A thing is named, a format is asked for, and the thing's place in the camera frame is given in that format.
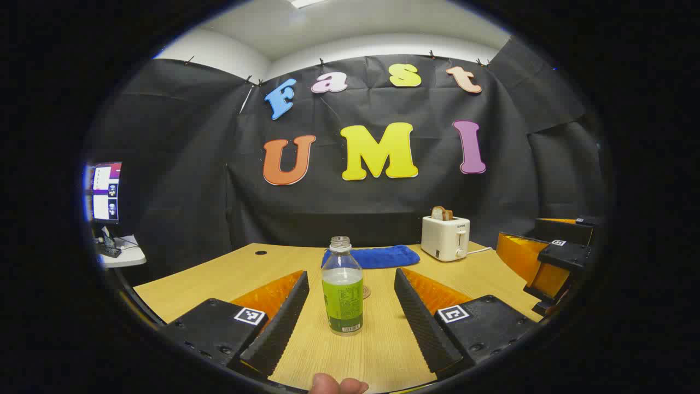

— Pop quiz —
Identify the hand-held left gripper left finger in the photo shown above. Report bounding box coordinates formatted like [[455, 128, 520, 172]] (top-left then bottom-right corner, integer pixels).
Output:
[[157, 269, 311, 381]]

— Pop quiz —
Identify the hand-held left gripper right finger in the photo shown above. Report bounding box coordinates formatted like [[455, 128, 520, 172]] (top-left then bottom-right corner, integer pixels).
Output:
[[394, 267, 541, 379]]

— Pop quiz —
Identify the clear green-label water bottle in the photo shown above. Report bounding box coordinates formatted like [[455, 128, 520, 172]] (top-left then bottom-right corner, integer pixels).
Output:
[[321, 236, 365, 336]]

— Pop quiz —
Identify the blue towel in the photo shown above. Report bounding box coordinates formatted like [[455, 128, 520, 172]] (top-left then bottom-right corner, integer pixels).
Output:
[[322, 245, 421, 270]]

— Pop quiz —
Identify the white toaster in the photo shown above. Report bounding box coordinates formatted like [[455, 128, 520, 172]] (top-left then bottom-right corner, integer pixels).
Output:
[[421, 216, 471, 262]]

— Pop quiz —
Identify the white side table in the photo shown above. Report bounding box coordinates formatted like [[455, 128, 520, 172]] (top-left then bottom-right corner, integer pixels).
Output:
[[96, 234, 148, 269]]

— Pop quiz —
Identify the computer monitor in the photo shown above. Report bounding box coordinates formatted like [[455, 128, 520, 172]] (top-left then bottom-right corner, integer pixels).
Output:
[[84, 161, 123, 224]]

